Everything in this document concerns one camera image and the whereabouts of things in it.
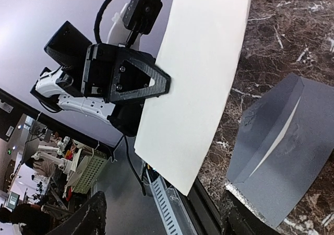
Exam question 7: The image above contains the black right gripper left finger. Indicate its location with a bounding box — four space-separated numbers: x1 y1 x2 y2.
47 191 107 235

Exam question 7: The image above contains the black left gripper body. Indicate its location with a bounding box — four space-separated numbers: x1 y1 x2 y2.
81 43 123 102

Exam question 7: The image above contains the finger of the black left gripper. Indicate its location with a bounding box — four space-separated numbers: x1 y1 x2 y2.
106 48 171 103

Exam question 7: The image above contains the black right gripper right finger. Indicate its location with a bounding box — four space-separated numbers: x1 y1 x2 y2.
221 182 278 234

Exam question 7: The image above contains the beige letter sheet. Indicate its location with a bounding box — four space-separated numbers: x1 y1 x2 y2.
134 0 251 195

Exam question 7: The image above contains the grey paper envelope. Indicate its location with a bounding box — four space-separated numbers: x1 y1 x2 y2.
226 73 333 228

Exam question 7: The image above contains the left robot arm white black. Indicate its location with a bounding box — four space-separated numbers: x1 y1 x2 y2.
31 21 171 137

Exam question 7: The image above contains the green perforated plastic basket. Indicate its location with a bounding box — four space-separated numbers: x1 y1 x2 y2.
65 150 108 194

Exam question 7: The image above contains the white slotted cable duct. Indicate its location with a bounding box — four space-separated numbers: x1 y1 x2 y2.
150 176 183 235

